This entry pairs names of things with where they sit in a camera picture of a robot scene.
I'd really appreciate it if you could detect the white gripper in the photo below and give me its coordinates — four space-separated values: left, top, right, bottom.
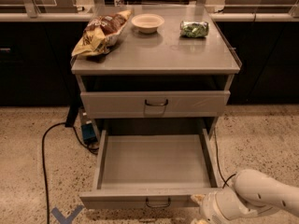
191 188 249 224

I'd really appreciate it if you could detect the grey drawer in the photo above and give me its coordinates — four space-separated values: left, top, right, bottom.
80 129 222 209
81 91 230 119

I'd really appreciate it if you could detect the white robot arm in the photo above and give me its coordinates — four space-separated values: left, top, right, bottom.
191 169 299 224

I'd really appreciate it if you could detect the grey top drawer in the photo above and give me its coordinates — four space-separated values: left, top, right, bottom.
81 91 230 119

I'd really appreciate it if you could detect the grey metal drawer cabinet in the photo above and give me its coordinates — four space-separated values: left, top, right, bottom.
72 5 240 132

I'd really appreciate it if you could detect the blue power box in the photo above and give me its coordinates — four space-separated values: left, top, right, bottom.
81 123 97 145

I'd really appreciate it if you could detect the blue tape floor mark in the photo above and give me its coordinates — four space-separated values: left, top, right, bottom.
50 204 86 224

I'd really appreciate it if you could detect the green crumpled snack bag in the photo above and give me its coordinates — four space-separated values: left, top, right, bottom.
180 21 209 38

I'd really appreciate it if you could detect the white paper bowl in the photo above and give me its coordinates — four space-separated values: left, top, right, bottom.
132 14 164 34

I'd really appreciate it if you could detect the brown yellow chip bag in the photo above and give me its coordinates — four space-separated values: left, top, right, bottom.
72 9 132 56

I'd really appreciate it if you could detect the black cable right floor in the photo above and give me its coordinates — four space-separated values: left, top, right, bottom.
213 128 237 189

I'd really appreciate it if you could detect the black cable floor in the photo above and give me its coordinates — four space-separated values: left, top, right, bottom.
41 121 100 224
213 128 237 189

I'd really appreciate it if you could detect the black cable left floor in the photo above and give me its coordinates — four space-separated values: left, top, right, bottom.
41 121 100 224

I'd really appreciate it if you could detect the dark counter with rail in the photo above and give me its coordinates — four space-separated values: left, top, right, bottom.
0 4 299 106

